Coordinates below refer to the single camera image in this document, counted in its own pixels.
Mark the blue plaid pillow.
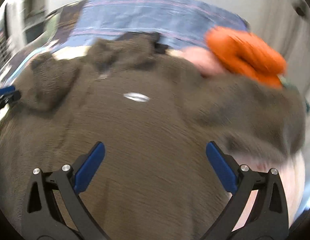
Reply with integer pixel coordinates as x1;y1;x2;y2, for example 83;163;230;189
70;0;249;51

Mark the brown fleece jacket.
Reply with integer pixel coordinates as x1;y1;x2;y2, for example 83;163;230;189
0;31;306;240

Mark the orange puffer jacket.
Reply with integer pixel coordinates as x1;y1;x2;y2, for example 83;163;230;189
205;26;287;88

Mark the black puffer jacket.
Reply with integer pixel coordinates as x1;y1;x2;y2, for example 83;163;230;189
116;31;169;54

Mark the dark patterned pillow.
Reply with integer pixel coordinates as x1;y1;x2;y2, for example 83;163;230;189
51;0;88;44

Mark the patterned bed sheet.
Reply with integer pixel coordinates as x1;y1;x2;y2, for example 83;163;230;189
0;40;59;88

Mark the dark green garment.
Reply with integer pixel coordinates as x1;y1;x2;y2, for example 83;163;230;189
279;75;310;114

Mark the pink plush blanket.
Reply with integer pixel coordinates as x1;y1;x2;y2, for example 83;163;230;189
0;45;306;233

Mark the black floor lamp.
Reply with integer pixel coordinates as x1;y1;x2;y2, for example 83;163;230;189
293;0;307;18

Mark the grey pleated curtain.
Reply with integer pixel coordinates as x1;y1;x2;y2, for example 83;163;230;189
245;0;310;207

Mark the pink quilted jacket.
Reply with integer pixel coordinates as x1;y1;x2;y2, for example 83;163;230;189
182;47;227;77

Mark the green striped pillow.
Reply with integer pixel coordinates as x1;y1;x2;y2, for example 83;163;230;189
44;13;60;41

